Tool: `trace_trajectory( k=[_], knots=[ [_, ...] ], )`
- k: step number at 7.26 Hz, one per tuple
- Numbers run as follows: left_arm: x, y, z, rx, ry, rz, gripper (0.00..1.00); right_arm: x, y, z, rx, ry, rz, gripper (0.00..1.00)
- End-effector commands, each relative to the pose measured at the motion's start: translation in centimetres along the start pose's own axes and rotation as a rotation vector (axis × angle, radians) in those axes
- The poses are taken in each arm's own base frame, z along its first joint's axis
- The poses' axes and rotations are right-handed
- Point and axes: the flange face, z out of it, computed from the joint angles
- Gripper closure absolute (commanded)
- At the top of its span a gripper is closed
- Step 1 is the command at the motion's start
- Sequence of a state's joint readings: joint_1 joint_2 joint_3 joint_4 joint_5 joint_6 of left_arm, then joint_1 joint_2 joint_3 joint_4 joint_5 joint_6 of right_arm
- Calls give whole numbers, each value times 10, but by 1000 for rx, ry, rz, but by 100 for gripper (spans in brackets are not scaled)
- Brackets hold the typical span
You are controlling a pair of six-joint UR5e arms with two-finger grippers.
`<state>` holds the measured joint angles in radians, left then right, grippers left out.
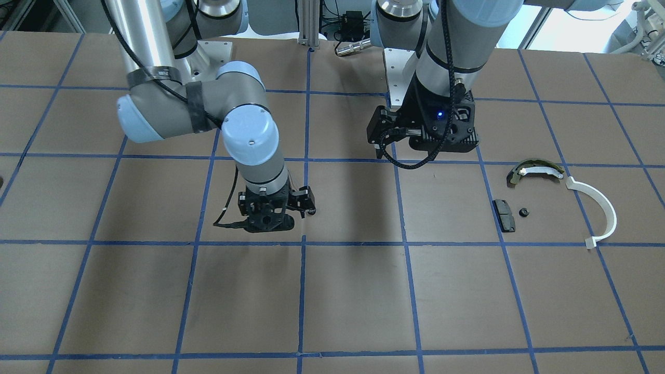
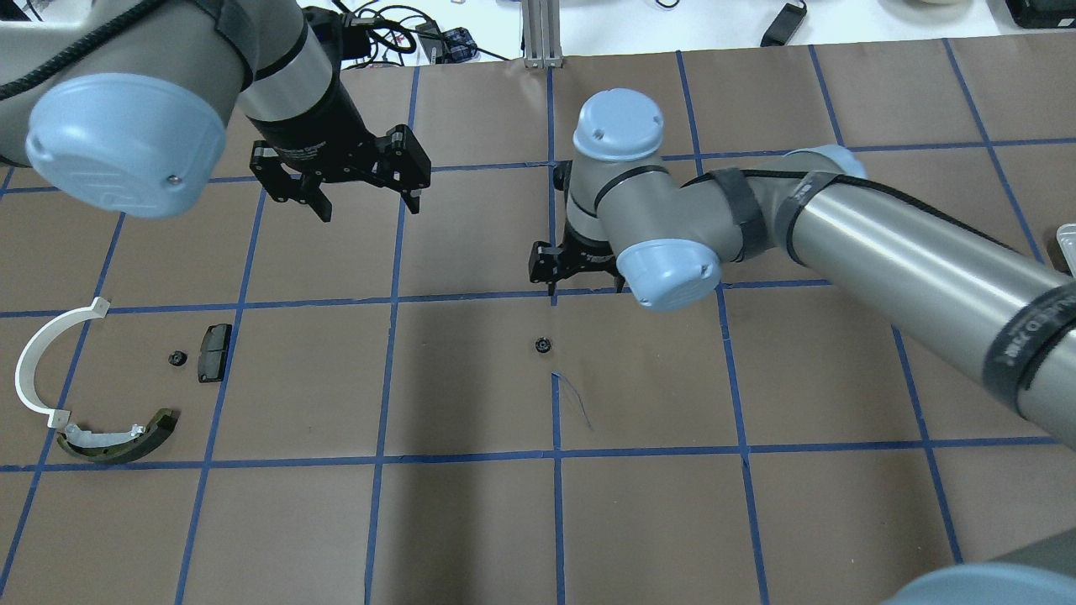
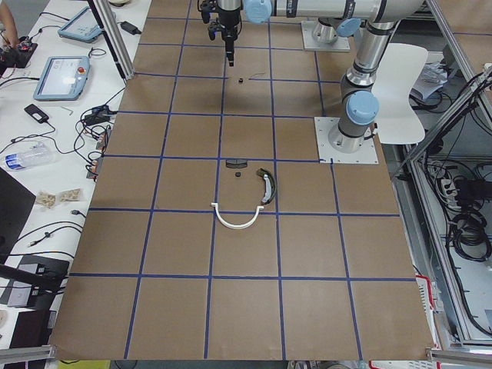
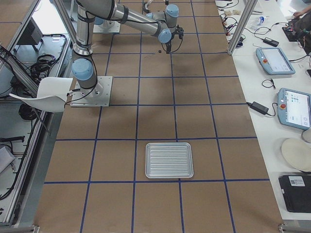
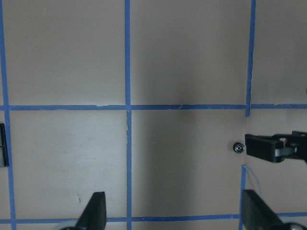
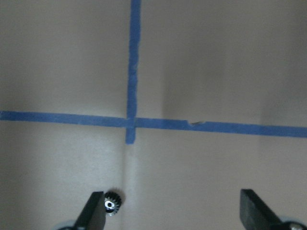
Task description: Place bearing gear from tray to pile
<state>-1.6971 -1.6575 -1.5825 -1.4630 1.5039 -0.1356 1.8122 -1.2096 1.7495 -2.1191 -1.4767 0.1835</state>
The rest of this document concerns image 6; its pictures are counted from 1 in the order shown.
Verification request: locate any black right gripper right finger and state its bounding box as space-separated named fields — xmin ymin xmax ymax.
xmin=239 ymin=189 xmax=282 ymax=228

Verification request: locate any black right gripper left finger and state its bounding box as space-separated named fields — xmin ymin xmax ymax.
xmin=73 ymin=191 xmax=106 ymax=230

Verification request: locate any small black bearing gear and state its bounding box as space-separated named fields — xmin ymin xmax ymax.
xmin=104 ymin=191 xmax=122 ymax=216

